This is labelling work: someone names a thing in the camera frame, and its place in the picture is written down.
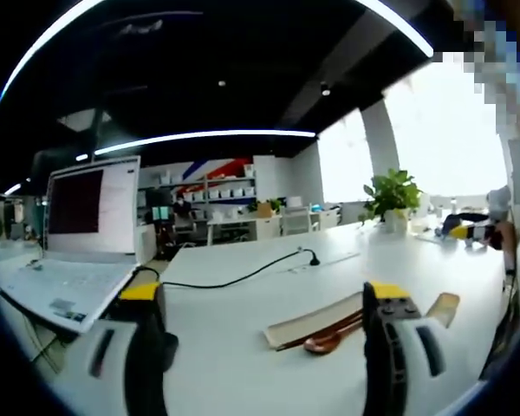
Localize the brown wooden chopstick utensil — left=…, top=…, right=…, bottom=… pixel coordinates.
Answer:
left=275, top=315, right=365, bottom=352

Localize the shelf with white storage boxes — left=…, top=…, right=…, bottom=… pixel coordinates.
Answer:
left=139, top=166, right=257, bottom=218

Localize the brown wooden spoon utensil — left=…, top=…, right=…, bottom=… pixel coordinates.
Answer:
left=302, top=312, right=366, bottom=355

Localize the white laptop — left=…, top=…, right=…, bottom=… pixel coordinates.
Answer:
left=0, top=155, right=142, bottom=335

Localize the green potted plant white pot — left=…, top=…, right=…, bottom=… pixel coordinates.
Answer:
left=357, top=168, right=424, bottom=235

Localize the person's right hand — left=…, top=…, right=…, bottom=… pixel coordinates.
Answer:
left=502, top=219, right=518, bottom=273

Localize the white office chair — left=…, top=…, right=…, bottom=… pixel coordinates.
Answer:
left=281, top=205, right=313, bottom=236

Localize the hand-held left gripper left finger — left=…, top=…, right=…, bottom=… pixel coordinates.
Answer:
left=62, top=281, right=181, bottom=416

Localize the white background desk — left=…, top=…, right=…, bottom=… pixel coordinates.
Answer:
left=206, top=214, right=283, bottom=242

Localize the black cable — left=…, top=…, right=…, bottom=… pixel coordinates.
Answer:
left=132, top=247, right=321, bottom=289

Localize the beige cutlery case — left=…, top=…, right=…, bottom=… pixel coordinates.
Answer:
left=263, top=290, right=461, bottom=353

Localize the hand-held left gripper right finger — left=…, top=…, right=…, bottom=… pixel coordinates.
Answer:
left=361, top=280, right=452, bottom=416

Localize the curved ceiling light strip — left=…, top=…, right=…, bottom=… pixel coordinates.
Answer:
left=0, top=0, right=434, bottom=109

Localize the long ceiling light strip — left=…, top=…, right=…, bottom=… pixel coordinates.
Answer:
left=94, top=128, right=317, bottom=156

